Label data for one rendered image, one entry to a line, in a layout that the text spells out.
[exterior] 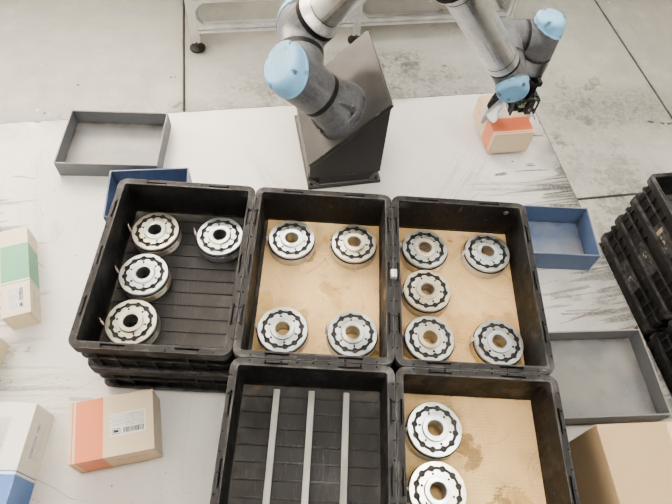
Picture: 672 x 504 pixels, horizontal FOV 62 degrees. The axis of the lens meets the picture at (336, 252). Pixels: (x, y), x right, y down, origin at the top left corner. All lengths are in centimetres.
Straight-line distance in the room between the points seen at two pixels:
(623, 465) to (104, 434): 96
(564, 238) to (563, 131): 143
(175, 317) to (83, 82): 203
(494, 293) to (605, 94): 213
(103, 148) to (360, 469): 112
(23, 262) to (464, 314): 101
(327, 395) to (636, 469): 56
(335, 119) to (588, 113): 194
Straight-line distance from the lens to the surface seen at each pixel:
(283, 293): 121
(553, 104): 310
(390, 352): 105
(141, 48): 321
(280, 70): 132
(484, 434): 115
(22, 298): 143
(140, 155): 167
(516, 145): 171
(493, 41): 128
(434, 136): 172
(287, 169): 158
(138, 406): 122
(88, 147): 173
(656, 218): 204
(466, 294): 126
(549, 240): 158
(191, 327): 120
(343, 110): 139
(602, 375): 144
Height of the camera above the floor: 189
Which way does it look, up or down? 57 degrees down
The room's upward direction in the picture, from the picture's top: 6 degrees clockwise
